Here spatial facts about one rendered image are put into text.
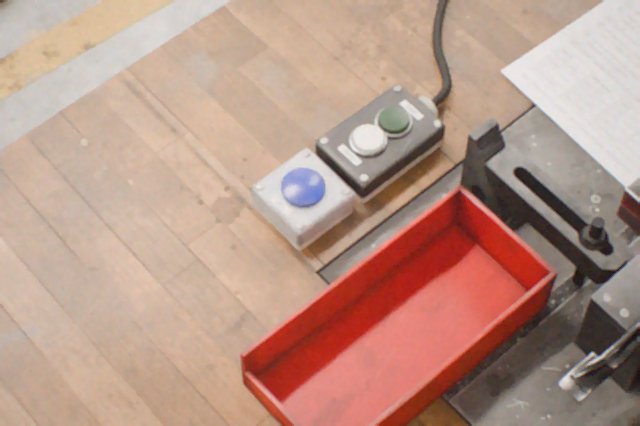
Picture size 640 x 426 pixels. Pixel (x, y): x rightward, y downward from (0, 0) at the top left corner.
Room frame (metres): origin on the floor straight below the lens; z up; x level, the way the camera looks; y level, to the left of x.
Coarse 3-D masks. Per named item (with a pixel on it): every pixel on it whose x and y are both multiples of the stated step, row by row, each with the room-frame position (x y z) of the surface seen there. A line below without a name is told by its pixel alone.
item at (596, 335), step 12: (588, 312) 0.50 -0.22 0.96; (588, 324) 0.50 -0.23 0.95; (600, 324) 0.49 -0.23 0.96; (576, 336) 0.50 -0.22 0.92; (588, 336) 0.50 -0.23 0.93; (600, 336) 0.49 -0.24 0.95; (612, 336) 0.48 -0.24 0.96; (588, 348) 0.49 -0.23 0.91; (600, 348) 0.49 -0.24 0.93; (636, 360) 0.46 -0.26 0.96; (624, 372) 0.46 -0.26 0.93; (636, 372) 0.46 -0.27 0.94; (624, 384) 0.46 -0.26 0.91
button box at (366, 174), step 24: (384, 96) 0.75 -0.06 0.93; (408, 96) 0.75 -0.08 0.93; (360, 120) 0.72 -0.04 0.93; (432, 120) 0.72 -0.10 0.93; (336, 144) 0.69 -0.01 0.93; (384, 144) 0.69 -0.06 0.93; (408, 144) 0.69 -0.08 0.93; (432, 144) 0.70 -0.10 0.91; (336, 168) 0.67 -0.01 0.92; (360, 168) 0.66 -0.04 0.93; (384, 168) 0.67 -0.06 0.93; (408, 168) 0.68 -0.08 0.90; (360, 192) 0.65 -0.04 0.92
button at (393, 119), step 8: (384, 112) 0.72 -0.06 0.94; (392, 112) 0.72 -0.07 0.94; (400, 112) 0.72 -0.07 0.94; (384, 120) 0.71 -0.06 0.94; (392, 120) 0.71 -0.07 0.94; (400, 120) 0.71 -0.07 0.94; (408, 120) 0.71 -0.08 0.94; (384, 128) 0.70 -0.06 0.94; (392, 128) 0.70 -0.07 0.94; (400, 128) 0.70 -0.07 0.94
